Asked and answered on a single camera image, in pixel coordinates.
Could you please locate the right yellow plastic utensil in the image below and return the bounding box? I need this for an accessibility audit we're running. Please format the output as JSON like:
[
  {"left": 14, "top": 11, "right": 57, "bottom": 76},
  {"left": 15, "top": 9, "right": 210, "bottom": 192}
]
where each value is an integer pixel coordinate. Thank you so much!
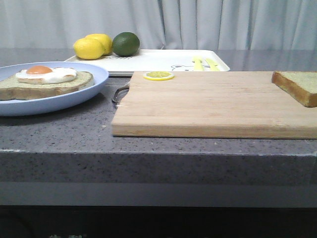
[{"left": 205, "top": 58, "right": 219, "bottom": 71}]

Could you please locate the yellow lemon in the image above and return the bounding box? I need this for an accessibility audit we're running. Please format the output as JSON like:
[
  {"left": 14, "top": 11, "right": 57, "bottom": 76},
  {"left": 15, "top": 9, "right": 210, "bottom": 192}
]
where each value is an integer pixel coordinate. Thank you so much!
[
  {"left": 86, "top": 33, "right": 112, "bottom": 56},
  {"left": 73, "top": 38, "right": 105, "bottom": 60}
]

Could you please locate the rear yellow lemon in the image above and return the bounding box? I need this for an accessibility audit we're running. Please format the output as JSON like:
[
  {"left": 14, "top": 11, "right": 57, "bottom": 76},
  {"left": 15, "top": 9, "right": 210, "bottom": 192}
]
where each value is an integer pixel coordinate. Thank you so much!
[{"left": 86, "top": 33, "right": 112, "bottom": 56}]

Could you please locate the left yellow plastic utensil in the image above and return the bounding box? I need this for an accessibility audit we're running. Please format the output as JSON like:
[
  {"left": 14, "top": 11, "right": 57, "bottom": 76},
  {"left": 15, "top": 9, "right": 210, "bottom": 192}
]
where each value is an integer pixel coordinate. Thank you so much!
[{"left": 192, "top": 56, "right": 204, "bottom": 71}]

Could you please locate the light blue plate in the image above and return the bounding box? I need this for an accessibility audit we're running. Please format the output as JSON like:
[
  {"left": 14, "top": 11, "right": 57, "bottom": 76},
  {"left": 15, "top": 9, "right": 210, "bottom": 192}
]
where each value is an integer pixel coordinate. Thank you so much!
[{"left": 0, "top": 61, "right": 109, "bottom": 117}]

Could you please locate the bread slice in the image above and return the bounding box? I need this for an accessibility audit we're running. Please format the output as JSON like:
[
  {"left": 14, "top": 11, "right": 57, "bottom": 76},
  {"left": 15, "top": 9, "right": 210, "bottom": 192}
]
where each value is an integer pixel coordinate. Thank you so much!
[
  {"left": 271, "top": 71, "right": 317, "bottom": 108},
  {"left": 0, "top": 71, "right": 95, "bottom": 101}
]

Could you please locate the white curtain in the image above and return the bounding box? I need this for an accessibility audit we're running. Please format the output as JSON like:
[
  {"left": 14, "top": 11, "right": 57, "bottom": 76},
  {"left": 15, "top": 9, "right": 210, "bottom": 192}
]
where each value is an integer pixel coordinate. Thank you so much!
[{"left": 0, "top": 0, "right": 317, "bottom": 50}]

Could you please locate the yellow plastic utensil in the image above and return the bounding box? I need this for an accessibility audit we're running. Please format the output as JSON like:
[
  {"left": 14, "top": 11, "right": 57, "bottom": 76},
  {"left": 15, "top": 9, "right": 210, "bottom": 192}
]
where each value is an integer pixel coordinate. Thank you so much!
[
  {"left": 192, "top": 56, "right": 204, "bottom": 71},
  {"left": 205, "top": 58, "right": 219, "bottom": 71}
]

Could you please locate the green lime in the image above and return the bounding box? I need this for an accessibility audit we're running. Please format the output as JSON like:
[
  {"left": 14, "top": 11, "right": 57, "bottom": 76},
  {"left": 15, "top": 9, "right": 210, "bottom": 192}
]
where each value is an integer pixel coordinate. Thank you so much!
[{"left": 112, "top": 32, "right": 140, "bottom": 57}]

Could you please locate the wooden cutting board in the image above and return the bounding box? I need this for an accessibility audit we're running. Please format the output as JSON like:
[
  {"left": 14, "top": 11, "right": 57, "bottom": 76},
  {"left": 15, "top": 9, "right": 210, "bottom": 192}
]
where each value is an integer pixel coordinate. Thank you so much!
[{"left": 111, "top": 71, "right": 317, "bottom": 139}]

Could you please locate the front yellow lemon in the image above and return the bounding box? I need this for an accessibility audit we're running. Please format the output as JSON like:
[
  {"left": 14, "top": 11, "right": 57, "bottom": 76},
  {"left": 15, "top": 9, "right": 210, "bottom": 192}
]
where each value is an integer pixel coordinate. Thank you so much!
[{"left": 73, "top": 38, "right": 105, "bottom": 60}]

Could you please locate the white rectangular tray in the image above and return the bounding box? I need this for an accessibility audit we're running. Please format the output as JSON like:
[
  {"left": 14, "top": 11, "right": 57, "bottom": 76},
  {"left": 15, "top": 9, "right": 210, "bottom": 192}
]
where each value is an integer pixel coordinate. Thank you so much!
[{"left": 67, "top": 50, "right": 230, "bottom": 77}]

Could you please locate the fried egg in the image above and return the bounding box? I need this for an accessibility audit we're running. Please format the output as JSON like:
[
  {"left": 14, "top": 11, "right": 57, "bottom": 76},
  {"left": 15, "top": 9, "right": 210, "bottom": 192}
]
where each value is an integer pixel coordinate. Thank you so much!
[{"left": 15, "top": 65, "right": 77, "bottom": 84}]

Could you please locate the lemon slice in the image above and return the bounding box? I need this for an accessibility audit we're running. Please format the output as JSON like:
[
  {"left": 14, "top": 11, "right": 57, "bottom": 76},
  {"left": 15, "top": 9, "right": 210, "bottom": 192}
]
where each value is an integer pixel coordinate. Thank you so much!
[{"left": 143, "top": 71, "right": 174, "bottom": 81}]

